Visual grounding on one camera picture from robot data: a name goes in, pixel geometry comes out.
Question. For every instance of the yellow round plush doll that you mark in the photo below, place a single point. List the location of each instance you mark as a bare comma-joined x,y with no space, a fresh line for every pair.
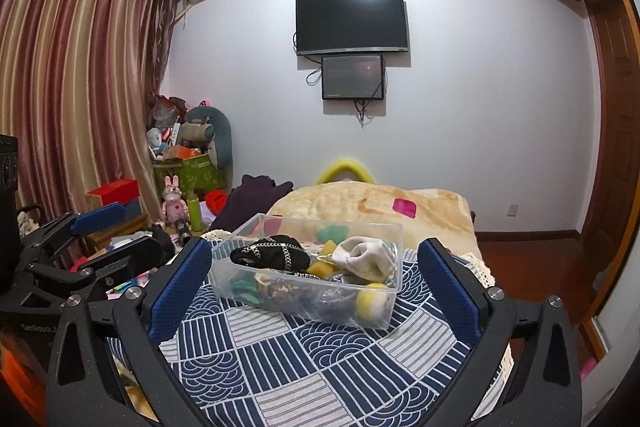
372,302

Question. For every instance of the wall socket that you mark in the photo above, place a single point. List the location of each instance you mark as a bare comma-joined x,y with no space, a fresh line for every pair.
511,210

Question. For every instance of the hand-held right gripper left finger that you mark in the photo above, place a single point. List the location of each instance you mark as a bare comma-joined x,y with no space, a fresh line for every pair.
177,292

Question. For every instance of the pile of toys and bags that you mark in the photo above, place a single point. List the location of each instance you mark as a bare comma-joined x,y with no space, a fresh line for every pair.
165,122

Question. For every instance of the blue patterned cloth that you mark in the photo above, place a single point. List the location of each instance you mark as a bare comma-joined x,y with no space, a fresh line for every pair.
300,367

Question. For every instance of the green bottle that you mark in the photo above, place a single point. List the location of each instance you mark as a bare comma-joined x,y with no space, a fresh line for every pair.
196,214

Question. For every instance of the green cardboard box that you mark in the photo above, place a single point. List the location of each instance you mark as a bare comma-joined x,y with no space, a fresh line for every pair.
195,177

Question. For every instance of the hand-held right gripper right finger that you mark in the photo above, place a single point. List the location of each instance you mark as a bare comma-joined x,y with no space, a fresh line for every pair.
447,292

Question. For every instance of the clear plastic storage box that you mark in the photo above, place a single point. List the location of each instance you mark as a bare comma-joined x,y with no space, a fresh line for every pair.
220,272

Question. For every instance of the dark purple garment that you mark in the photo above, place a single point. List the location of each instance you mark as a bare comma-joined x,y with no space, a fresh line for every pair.
250,202

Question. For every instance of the yellow sponge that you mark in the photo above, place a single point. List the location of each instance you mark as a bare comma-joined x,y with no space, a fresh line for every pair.
322,267

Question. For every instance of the red box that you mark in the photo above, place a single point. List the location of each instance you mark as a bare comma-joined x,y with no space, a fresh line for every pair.
112,192

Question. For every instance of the pile of papers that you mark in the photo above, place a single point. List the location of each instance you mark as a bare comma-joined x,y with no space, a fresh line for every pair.
122,241

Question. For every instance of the floral cloth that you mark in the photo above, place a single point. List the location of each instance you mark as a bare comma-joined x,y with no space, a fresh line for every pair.
275,289

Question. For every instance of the striped brown curtain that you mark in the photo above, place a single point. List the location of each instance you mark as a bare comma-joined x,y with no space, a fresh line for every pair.
75,82

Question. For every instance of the wooden door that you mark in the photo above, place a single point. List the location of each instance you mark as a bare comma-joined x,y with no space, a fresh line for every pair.
612,107

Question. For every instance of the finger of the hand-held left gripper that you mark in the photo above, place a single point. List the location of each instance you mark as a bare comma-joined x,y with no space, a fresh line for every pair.
97,214
135,254

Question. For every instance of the cream blanket with coloured patches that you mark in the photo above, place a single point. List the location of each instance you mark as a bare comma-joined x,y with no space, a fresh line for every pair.
350,207

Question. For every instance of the wall television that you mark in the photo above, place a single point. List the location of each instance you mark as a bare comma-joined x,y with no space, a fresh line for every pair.
350,22

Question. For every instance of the red cloth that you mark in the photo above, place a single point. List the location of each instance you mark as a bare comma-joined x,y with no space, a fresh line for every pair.
216,202

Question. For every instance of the black cylinder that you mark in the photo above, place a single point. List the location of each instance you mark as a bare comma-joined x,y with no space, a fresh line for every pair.
182,232

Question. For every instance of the pink rabbit figure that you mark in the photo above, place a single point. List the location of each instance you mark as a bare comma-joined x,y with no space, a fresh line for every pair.
174,204

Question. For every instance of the small wall monitor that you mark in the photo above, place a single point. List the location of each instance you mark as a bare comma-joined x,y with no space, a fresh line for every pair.
352,77

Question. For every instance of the yellow plush cushion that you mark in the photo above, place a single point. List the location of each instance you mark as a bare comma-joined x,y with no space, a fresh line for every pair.
345,166

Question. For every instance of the white cloth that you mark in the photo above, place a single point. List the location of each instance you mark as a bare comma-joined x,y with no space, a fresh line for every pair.
365,257

